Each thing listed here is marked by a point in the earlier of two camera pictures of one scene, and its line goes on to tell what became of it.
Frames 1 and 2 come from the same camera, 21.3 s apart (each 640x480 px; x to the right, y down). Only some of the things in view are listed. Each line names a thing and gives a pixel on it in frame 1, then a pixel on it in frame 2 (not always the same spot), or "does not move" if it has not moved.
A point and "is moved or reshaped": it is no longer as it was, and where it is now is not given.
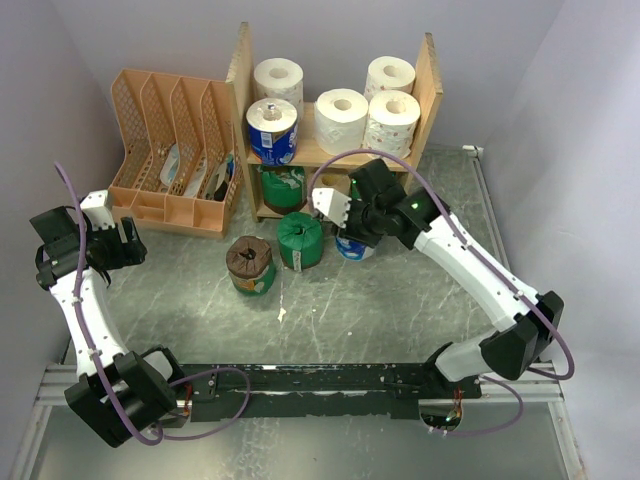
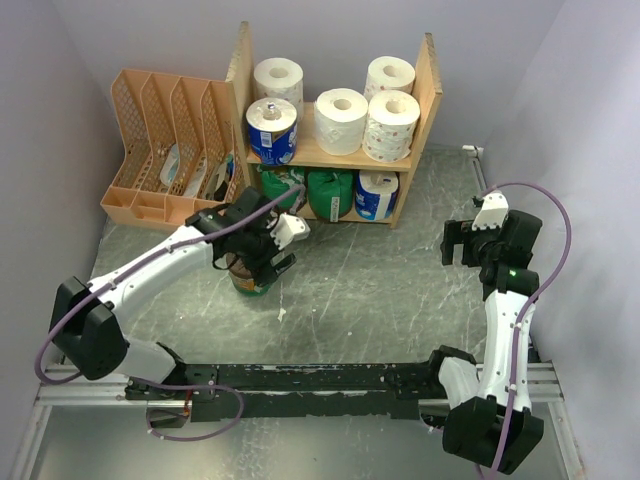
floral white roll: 391,122 does not move
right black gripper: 349,233 -> 461,232
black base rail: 333,390 does not move
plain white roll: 340,116 does not move
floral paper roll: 389,73 does not move
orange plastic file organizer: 180,162 does not move
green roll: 301,240 -> 330,193
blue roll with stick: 353,251 is moved or reshaped
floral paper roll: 280,78 does not move
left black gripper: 126,253 -> 272,272
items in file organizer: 217,188 does not move
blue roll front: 272,130 does not move
